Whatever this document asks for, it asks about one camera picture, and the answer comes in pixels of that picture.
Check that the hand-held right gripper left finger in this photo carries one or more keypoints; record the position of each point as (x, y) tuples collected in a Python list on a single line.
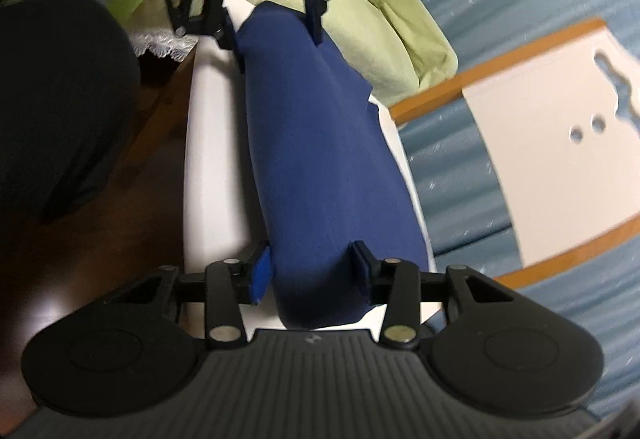
[(262, 276)]

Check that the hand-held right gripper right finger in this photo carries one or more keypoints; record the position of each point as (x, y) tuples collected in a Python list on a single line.
[(360, 274)]

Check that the navy blue pants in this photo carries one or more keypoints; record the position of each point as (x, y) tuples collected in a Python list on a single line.
[(320, 169)]

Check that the green covered sofa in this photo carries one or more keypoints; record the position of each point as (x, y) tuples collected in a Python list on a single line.
[(380, 34)]

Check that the white lace cloth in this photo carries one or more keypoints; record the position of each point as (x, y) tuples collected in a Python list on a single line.
[(160, 46)]

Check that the white side table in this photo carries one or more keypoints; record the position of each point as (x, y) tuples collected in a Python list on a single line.
[(215, 169)]

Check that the person's dark trouser leg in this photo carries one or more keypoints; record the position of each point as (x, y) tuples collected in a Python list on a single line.
[(60, 109)]

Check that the white wooden framed chair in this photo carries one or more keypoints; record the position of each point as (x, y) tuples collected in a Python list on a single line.
[(540, 169)]

